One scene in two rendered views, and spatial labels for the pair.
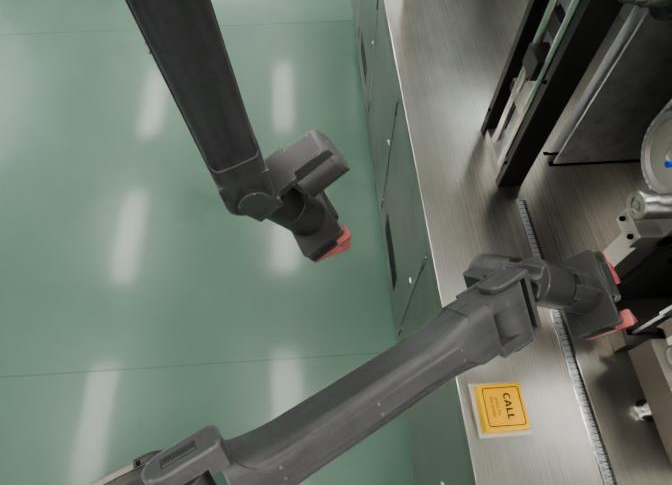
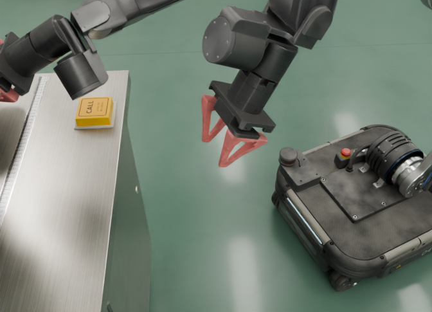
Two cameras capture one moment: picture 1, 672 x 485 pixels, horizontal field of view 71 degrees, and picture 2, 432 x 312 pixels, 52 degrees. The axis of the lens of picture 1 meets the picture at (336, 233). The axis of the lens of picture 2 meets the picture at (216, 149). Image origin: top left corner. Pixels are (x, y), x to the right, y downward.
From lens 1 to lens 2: 0.86 m
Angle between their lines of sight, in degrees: 74
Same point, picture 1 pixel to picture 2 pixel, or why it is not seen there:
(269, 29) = not seen: outside the picture
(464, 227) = (62, 255)
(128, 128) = not seen: outside the picture
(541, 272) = (58, 19)
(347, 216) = not seen: outside the picture
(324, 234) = (226, 86)
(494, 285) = (99, 4)
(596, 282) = (9, 46)
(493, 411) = (102, 104)
